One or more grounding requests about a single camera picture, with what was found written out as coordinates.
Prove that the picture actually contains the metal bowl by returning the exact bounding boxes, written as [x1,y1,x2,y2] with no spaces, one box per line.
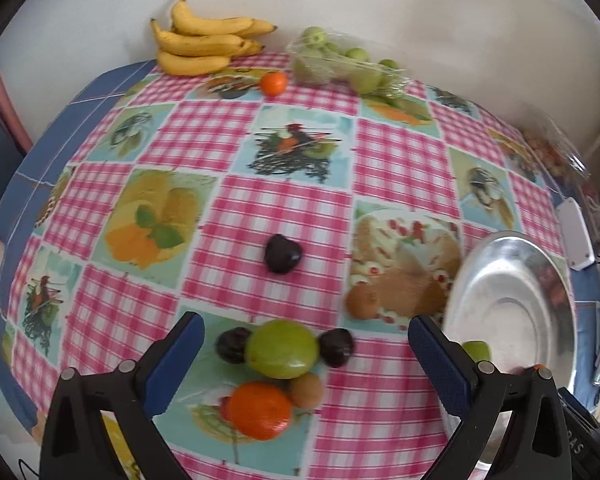
[437,230,578,471]

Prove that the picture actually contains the orange tangerine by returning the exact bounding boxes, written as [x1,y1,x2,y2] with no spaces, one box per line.
[227,381,294,442]

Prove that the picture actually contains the brown longan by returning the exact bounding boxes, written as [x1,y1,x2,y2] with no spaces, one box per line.
[287,372,324,409]
[345,282,381,321]

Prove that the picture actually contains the clear box of green jujubes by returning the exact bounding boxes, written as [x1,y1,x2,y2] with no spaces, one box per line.
[286,26,413,98]

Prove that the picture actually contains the green jujube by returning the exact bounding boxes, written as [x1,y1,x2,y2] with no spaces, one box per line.
[244,319,320,380]
[461,341,492,365]

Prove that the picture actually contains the yellow banana bunch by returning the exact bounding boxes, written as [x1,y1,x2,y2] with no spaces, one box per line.
[150,0,279,77]

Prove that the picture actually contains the white power box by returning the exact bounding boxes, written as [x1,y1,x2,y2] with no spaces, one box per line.
[557,197,596,272]

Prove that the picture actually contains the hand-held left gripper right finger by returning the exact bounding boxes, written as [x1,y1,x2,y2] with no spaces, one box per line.
[407,314,573,480]

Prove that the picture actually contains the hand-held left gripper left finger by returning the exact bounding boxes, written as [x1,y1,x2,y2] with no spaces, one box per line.
[39,311,206,480]

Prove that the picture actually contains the small tangerine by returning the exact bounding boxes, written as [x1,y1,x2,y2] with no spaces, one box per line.
[259,71,288,97]

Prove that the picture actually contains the dark red cherry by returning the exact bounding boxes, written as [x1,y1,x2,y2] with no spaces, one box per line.
[319,328,355,368]
[215,327,253,365]
[263,233,303,275]

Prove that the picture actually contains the clear box of longans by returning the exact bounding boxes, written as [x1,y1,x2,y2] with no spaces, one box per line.
[520,115,591,181]

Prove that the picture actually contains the pink board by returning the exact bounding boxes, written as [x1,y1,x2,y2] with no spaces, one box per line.
[0,72,33,153]

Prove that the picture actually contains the pink checked printed tablecloth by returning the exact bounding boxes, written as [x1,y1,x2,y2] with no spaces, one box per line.
[2,52,581,480]

